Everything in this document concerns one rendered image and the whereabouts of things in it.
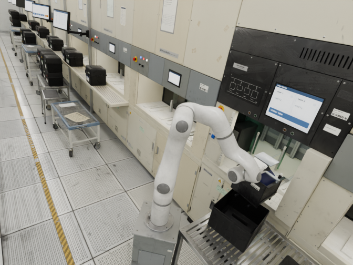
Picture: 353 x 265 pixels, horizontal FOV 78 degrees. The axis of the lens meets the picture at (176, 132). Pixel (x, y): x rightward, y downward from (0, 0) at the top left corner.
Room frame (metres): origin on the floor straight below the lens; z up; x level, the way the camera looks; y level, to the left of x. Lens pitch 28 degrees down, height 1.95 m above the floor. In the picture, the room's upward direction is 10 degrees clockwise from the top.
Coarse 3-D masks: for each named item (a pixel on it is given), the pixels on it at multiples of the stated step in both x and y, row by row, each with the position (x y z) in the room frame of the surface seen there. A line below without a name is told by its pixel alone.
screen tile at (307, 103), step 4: (296, 100) 1.28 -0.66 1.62; (300, 100) 1.26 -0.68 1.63; (304, 100) 1.25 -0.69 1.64; (308, 100) 1.23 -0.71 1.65; (300, 104) 1.25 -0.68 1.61; (304, 104) 1.24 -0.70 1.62; (308, 104) 1.22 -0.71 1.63; (312, 104) 1.21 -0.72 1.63; (292, 108) 1.28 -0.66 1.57; (296, 108) 1.26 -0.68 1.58; (312, 108) 1.20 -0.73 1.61; (316, 108) 1.19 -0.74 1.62; (292, 112) 1.27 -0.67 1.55; (296, 112) 1.26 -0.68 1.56; (300, 112) 1.24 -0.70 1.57; (304, 112) 1.23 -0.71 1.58; (308, 112) 1.21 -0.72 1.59; (312, 112) 1.20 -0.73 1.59; (300, 116) 1.23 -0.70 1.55; (304, 116) 1.22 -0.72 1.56; (308, 116) 1.20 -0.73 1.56; (312, 116) 1.19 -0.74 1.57; (308, 120) 1.20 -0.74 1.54
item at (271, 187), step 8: (264, 152) 1.22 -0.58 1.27; (264, 160) 1.13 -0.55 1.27; (272, 160) 1.14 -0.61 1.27; (272, 176) 1.09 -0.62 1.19; (280, 176) 1.15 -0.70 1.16; (232, 184) 1.16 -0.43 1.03; (240, 184) 1.12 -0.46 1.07; (248, 184) 1.08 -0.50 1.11; (256, 184) 1.05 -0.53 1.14; (272, 184) 1.04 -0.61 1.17; (280, 184) 1.14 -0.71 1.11; (240, 192) 1.11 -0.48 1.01; (248, 192) 1.07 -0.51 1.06; (256, 192) 1.04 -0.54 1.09; (264, 192) 1.01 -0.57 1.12; (272, 192) 1.10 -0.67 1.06; (248, 200) 1.06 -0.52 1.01; (256, 200) 1.02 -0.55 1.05; (264, 200) 1.04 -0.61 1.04
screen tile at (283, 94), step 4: (276, 92) 1.37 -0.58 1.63; (280, 92) 1.36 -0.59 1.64; (284, 92) 1.34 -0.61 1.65; (280, 96) 1.35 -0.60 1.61; (284, 96) 1.33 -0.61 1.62; (288, 96) 1.31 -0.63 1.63; (272, 100) 1.38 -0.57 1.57; (276, 100) 1.36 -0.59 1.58; (288, 100) 1.31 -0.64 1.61; (292, 100) 1.29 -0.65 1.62; (272, 104) 1.37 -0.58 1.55; (276, 104) 1.35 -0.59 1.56; (280, 104) 1.34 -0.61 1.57; (284, 104) 1.32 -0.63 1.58; (288, 104) 1.30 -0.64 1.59; (280, 108) 1.33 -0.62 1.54; (284, 108) 1.31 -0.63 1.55; (288, 108) 1.29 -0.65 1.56
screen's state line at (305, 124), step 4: (272, 108) 1.37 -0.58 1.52; (272, 112) 1.36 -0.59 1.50; (276, 112) 1.34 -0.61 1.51; (280, 112) 1.32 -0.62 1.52; (280, 116) 1.32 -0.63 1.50; (284, 116) 1.30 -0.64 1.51; (288, 116) 1.28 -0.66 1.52; (292, 116) 1.27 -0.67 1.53; (292, 120) 1.26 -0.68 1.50; (296, 120) 1.24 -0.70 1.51; (300, 120) 1.23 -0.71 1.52; (300, 124) 1.22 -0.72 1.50; (304, 124) 1.21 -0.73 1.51; (308, 124) 1.19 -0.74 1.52
